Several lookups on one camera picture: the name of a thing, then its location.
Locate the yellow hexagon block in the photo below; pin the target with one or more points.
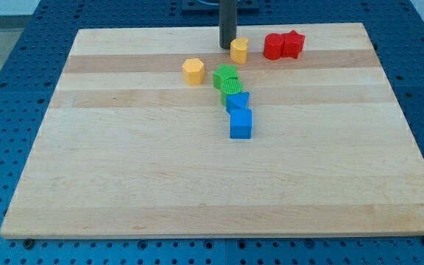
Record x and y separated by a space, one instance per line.
193 71

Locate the yellow heart block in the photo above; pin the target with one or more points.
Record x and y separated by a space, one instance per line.
239 50

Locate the blue cube block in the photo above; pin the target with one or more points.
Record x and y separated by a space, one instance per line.
240 124

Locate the blue triangle block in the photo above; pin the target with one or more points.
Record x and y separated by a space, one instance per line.
237 101

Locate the green cylinder block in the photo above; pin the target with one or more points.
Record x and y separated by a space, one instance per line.
230 87

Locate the light wooden board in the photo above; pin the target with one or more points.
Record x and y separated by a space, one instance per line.
128 150

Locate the green star block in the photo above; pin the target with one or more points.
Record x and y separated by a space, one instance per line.
223 73

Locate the red cylinder block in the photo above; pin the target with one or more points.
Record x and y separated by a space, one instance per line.
273 46

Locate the red star block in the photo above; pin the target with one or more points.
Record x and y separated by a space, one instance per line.
293 44

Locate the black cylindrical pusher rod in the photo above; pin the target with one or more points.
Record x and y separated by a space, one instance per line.
227 22

